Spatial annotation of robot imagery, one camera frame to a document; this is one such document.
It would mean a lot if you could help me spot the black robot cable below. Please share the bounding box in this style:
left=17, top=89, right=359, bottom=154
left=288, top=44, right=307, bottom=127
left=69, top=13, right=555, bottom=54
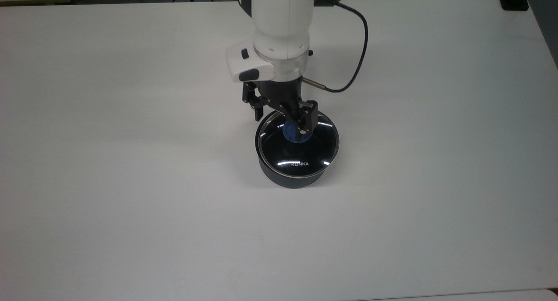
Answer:
left=303, top=0, right=370, bottom=94

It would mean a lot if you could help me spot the black table clamp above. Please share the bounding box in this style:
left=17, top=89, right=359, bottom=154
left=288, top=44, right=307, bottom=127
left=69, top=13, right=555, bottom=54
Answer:
left=497, top=0, right=531, bottom=12

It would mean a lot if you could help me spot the glass lid with blue knob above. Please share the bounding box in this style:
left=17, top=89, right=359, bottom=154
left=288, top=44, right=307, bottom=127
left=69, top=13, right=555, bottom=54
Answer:
left=255, top=111, right=340, bottom=179

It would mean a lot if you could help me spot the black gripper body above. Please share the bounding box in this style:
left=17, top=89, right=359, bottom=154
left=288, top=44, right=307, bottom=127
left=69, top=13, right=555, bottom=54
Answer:
left=260, top=76, right=305, bottom=115

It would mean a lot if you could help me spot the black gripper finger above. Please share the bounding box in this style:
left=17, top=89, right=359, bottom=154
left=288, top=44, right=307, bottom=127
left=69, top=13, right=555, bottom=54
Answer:
left=281, top=99, right=319, bottom=141
left=242, top=81, right=280, bottom=122

